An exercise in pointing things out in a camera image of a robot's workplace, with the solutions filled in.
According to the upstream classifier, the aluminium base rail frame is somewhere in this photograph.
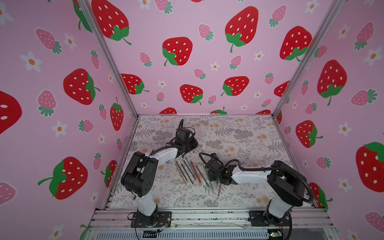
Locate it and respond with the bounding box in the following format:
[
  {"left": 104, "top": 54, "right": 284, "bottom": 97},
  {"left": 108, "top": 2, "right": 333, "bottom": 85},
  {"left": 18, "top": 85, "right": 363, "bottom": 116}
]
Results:
[{"left": 81, "top": 208, "right": 341, "bottom": 240}]

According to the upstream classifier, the dark blue striped pencil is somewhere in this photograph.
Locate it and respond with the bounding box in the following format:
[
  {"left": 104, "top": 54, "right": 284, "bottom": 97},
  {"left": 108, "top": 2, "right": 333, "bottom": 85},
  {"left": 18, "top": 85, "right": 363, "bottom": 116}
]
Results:
[{"left": 181, "top": 163, "right": 194, "bottom": 185}]

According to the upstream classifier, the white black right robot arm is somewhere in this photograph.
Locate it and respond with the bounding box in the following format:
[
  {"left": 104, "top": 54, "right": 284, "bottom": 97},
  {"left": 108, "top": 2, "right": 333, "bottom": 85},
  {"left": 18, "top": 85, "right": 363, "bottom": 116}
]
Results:
[{"left": 201, "top": 154, "right": 314, "bottom": 227}]

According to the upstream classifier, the yellow pencil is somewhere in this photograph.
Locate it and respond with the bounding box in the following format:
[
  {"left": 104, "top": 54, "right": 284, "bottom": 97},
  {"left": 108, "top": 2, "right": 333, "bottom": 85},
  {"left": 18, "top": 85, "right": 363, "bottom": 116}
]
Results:
[{"left": 175, "top": 161, "right": 187, "bottom": 186}]

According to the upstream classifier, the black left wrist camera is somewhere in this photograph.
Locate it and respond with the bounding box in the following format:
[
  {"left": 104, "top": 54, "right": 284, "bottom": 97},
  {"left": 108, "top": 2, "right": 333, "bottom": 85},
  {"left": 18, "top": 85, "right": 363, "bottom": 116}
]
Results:
[{"left": 177, "top": 128, "right": 195, "bottom": 143}]

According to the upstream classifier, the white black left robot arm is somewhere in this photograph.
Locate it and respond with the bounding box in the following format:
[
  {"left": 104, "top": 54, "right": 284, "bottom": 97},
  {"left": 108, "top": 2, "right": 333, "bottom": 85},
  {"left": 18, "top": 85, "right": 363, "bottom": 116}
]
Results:
[{"left": 121, "top": 137, "right": 198, "bottom": 217}]

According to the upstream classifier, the blue pencil with clear cap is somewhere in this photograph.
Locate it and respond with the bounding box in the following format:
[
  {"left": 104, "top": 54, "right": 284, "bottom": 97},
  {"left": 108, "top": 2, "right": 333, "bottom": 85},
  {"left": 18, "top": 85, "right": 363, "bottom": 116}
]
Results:
[{"left": 183, "top": 158, "right": 198, "bottom": 182}]

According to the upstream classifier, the red striped pencil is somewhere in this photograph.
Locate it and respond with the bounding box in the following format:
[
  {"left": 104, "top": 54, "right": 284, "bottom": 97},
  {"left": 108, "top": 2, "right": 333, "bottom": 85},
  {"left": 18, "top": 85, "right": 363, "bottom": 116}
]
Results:
[{"left": 190, "top": 161, "right": 202, "bottom": 185}]

